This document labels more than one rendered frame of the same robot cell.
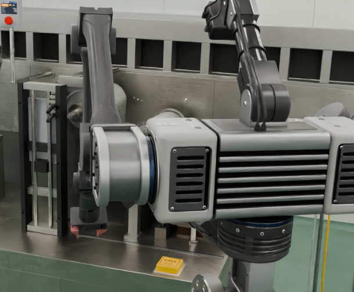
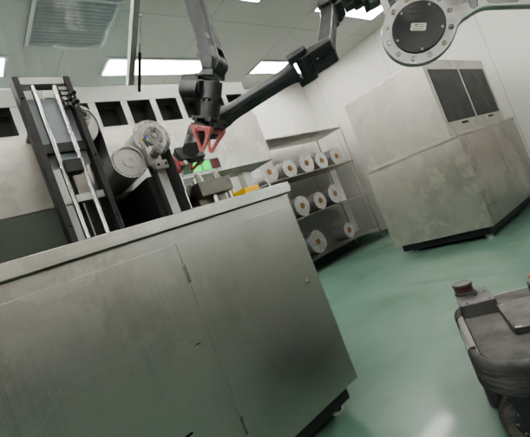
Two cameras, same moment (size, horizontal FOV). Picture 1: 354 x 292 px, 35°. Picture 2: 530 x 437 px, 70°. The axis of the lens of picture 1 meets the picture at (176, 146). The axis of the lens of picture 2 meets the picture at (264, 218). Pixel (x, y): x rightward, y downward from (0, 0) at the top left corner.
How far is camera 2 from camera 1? 1.71 m
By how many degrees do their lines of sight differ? 57
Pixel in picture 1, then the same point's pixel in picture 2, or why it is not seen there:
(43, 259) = (152, 224)
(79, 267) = (192, 214)
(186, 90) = (123, 139)
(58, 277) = (169, 244)
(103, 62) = not seen: outside the picture
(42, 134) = (57, 136)
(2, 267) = (97, 270)
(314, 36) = not seen: hidden behind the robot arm
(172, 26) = (90, 91)
